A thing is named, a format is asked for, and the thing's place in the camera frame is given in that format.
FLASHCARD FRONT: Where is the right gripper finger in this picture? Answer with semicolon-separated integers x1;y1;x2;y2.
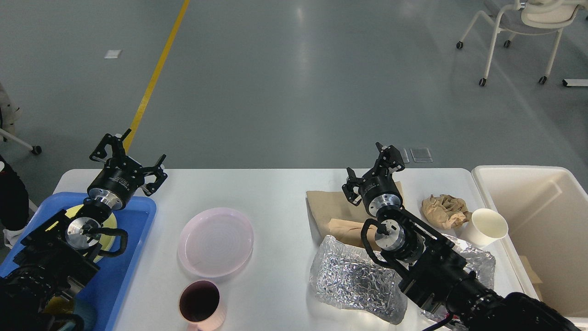
342;167;367;206
374;142;406;180

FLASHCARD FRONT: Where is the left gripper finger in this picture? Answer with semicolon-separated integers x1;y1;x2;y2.
138;154;168;197
90;129;132;171

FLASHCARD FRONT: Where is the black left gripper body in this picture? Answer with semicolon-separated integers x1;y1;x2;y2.
87;159;145;210

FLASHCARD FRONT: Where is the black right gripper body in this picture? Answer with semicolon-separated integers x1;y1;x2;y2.
359;175;403;217

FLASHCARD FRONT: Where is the pink plate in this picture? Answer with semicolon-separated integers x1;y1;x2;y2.
178;207;254;278

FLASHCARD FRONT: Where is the pink mug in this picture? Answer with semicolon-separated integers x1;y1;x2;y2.
178;280;227;331

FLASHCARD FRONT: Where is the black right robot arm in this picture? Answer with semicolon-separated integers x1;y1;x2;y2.
342;143;577;331

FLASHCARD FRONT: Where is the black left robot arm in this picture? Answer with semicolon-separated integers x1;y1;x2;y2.
1;129;168;331

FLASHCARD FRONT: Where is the brown paper bag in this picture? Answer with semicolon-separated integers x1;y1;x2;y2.
306;191;376;249

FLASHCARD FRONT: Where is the crumpled brown paper ball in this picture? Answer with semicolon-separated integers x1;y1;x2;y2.
421;194;472;230

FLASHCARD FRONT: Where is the chair leg with caster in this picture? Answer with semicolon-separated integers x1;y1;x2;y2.
0;128;42;155

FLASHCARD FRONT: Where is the crumpled silver foil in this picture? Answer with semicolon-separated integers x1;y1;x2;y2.
310;234;496;325

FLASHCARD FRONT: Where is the white paper cup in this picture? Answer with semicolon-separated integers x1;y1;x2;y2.
458;209;509;249

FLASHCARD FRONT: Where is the dark teal mug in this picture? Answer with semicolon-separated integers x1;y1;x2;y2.
72;299;97;331

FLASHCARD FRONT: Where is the yellow plate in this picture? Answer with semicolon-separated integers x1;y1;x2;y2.
43;204;118;315

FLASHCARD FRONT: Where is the beige plastic bin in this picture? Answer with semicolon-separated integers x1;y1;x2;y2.
472;165;588;331

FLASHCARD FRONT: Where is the white rolling chair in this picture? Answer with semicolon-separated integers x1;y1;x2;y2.
456;0;587;87

